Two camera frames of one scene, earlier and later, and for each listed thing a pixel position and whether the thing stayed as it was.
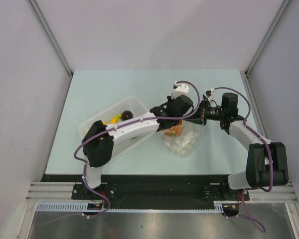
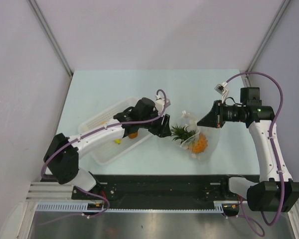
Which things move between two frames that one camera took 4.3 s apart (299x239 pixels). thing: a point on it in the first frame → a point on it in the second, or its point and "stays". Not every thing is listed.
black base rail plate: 155,191 stays
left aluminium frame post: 49,32 stays
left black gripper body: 176,122 → 154,126
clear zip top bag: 180,139 → 202,146
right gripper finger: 199,118 → 216,117
